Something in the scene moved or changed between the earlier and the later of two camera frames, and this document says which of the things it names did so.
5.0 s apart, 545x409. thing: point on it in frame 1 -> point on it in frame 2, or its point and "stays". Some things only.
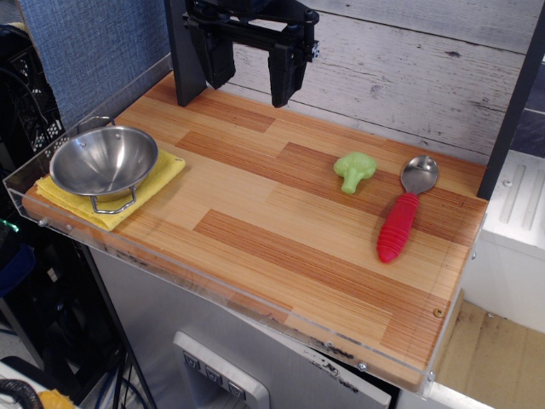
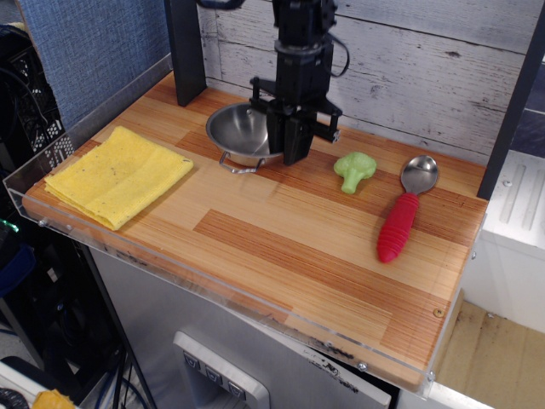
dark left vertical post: x=186 y=53 stays
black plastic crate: x=31 y=123 stays
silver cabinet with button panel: x=194 y=349 stays
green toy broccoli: x=354 y=167 stays
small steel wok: x=104 y=161 -> x=242 y=134
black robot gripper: x=283 y=23 -> x=304 y=80
